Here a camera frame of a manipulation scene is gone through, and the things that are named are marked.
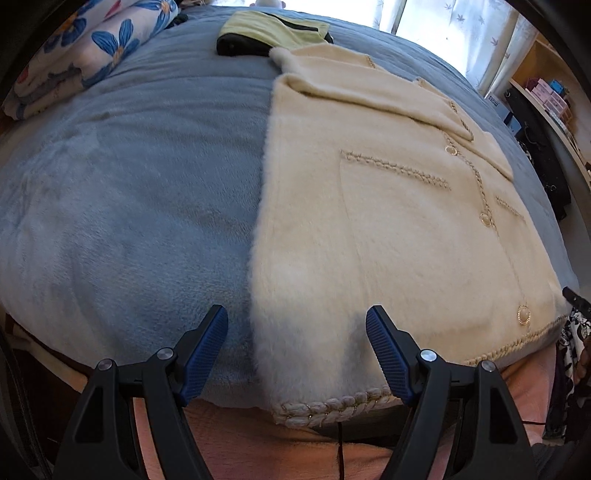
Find black and white patterned cloth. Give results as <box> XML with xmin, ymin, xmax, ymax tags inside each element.
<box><xmin>542</xmin><ymin>305</ymin><xmax>591</xmax><ymax>439</ymax></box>

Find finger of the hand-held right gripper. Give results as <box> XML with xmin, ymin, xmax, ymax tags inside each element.
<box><xmin>562</xmin><ymin>286</ymin><xmax>591</xmax><ymax>315</ymax></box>

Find beige floral curtain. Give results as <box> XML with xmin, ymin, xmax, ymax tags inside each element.
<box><xmin>480</xmin><ymin>14</ymin><xmax>539</xmax><ymax>100</ymax></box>

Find white cardboard box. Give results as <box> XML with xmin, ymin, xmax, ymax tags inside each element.
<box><xmin>482</xmin><ymin>92</ymin><xmax>513</xmax><ymax>125</ymax></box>

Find white fluffy cardigan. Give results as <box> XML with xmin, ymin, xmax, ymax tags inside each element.
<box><xmin>247</xmin><ymin>44</ymin><xmax>571</xmax><ymax>428</ymax></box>

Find wooden bookshelf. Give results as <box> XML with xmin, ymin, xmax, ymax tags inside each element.
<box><xmin>510</xmin><ymin>32</ymin><xmax>591</xmax><ymax>153</ymax></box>

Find person's pink pants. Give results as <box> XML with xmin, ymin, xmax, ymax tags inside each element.
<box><xmin>134</xmin><ymin>342</ymin><xmax>555</xmax><ymax>480</ymax></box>

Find pink drawer boxes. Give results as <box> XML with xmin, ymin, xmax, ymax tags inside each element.
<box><xmin>529</xmin><ymin>78</ymin><xmax>571</xmax><ymax>121</ymax></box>

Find black bag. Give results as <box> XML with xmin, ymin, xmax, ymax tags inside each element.
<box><xmin>503</xmin><ymin>88</ymin><xmax>573</xmax><ymax>222</ymax></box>

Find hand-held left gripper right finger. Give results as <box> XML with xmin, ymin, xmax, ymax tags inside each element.
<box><xmin>365</xmin><ymin>305</ymin><xmax>539</xmax><ymax>480</ymax></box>

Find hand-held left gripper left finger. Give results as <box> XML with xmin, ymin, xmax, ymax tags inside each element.
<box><xmin>52</xmin><ymin>305</ymin><xmax>230</xmax><ymax>480</ymax></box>

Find white sheer leaf-print curtain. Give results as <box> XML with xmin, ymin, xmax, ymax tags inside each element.
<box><xmin>369</xmin><ymin>0</ymin><xmax>522</xmax><ymax>100</ymax></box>

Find blue floral rolled quilt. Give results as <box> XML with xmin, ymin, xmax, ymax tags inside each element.
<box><xmin>4</xmin><ymin>0</ymin><xmax>178</xmax><ymax>121</ymax></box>

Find white curved desk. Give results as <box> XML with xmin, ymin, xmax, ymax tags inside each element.
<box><xmin>510</xmin><ymin>78</ymin><xmax>591</xmax><ymax>185</ymax></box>

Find yellow-green garment with black trim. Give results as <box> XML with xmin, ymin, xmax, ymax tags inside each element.
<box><xmin>216</xmin><ymin>10</ymin><xmax>334</xmax><ymax>58</ymax></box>

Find blue fleece blanket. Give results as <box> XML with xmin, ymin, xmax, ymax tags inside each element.
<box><xmin>0</xmin><ymin>7</ymin><xmax>580</xmax><ymax>409</ymax></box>

